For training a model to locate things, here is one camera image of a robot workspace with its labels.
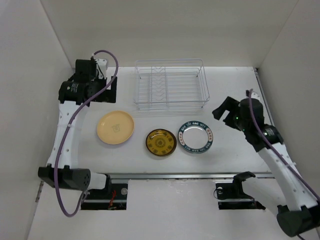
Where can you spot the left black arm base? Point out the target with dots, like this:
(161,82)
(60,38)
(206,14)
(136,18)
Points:
(114,199)

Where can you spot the white wire dish rack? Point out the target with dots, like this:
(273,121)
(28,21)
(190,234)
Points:
(169,85)

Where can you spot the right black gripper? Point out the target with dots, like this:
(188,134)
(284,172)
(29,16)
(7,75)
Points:
(230,104)

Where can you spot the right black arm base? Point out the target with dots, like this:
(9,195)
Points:
(229,199)

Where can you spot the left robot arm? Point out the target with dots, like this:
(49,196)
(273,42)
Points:
(62,166)

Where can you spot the metal table edge rail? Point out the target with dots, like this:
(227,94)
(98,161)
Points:
(171,176)

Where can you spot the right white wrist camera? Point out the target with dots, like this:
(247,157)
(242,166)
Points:
(253,94)

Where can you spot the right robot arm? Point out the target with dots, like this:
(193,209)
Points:
(297,208)

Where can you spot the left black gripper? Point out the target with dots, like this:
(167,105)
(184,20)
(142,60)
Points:
(107,95)

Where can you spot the tan plate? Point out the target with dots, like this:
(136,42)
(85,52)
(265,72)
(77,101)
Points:
(115,127)

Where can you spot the dark rimmed back plate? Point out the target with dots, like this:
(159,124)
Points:
(195,137)

